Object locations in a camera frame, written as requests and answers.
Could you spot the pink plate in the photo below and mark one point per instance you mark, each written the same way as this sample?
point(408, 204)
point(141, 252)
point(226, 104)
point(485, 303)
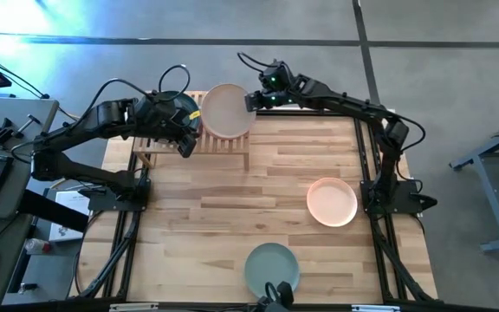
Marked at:
point(225, 112)

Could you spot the dark green plate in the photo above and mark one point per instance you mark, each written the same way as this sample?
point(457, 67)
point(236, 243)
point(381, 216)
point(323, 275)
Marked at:
point(192, 106)

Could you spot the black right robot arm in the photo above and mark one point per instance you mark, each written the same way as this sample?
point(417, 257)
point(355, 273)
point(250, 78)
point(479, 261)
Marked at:
point(345, 104)

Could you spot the grey side desk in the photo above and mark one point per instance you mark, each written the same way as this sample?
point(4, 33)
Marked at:
point(20, 147)

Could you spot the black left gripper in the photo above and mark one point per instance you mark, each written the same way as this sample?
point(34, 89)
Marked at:
point(163, 117)

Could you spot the silver bracket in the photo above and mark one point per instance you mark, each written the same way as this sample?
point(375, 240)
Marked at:
point(133, 307)
point(376, 308)

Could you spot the black aluminium table frame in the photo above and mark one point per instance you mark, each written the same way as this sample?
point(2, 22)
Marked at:
point(319, 113)

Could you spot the clear bottle red cap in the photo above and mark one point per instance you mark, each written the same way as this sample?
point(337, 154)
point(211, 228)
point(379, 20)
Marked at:
point(37, 247)

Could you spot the wooden slatted shelf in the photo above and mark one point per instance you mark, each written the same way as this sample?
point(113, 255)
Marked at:
point(215, 145)

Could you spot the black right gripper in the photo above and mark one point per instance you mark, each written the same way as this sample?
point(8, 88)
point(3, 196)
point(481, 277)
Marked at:
point(280, 97)

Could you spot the white booklet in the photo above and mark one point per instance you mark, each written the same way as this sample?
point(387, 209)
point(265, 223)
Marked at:
point(67, 227)

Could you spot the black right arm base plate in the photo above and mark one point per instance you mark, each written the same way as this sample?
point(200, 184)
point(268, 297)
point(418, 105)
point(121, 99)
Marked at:
point(405, 203)

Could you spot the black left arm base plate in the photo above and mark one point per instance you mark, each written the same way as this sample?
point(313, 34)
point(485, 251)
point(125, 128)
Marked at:
point(115, 203)

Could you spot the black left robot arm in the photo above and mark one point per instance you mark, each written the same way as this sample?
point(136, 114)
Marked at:
point(72, 130)

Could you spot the black support beam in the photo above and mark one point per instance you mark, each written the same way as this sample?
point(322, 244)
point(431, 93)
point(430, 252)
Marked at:
point(50, 210)

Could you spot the peach plate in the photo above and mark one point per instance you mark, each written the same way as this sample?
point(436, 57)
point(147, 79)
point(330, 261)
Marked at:
point(332, 202)

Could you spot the sage green plate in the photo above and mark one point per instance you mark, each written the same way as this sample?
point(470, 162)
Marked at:
point(267, 264)

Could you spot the grey metal stand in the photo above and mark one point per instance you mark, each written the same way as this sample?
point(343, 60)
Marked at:
point(492, 203)

